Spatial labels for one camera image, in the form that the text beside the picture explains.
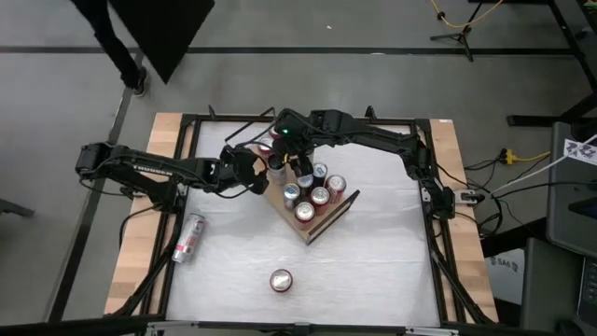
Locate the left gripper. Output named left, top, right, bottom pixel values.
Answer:
left=218, top=145, right=271, bottom=196

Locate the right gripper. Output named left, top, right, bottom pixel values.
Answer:
left=274, top=110, right=326, bottom=177

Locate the tall silver Celsius can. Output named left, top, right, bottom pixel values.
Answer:
left=171, top=212, right=207, bottom=266
left=267, top=154, right=289, bottom=188

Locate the white table cover sheet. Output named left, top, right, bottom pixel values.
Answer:
left=165, top=119, right=442, bottom=328

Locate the person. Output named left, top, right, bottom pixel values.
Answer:
left=69, top=0, right=150, bottom=98

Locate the black tripod stand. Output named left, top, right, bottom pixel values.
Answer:
left=428, top=0, right=489, bottom=63

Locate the yellow power plug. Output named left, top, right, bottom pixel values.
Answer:
left=500, top=147, right=553, bottom=166

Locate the white printed box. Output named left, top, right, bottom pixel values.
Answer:
left=484, top=248, right=527, bottom=305

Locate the black chair base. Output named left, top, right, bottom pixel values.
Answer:
left=0, top=198, right=36, bottom=218

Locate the grey equipment case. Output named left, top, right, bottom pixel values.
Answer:
left=545, top=120, right=597, bottom=259

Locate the grey bin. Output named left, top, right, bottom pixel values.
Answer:
left=520, top=236, right=587, bottom=333

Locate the white printed marker card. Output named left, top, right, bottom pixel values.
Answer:
left=562, top=137, right=597, bottom=167

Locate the black flat device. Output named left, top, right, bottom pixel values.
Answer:
left=568, top=195, right=597, bottom=220

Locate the dark keypad device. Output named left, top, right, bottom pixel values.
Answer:
left=576, top=255, right=597, bottom=328

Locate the wooden tray with wire handle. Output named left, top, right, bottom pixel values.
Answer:
left=223, top=105, right=361, bottom=246

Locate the black metal table frame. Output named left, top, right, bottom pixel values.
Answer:
left=104, top=105, right=498, bottom=328

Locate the yellow floor cable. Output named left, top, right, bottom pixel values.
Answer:
left=427, top=0, right=506, bottom=30

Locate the white cable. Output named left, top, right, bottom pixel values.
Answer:
left=488, top=133, right=597, bottom=196

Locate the black front frame rail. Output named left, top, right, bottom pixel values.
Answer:
left=0, top=315, right=597, bottom=336

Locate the black desk leg frame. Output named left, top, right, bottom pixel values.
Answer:
left=468, top=0, right=597, bottom=128

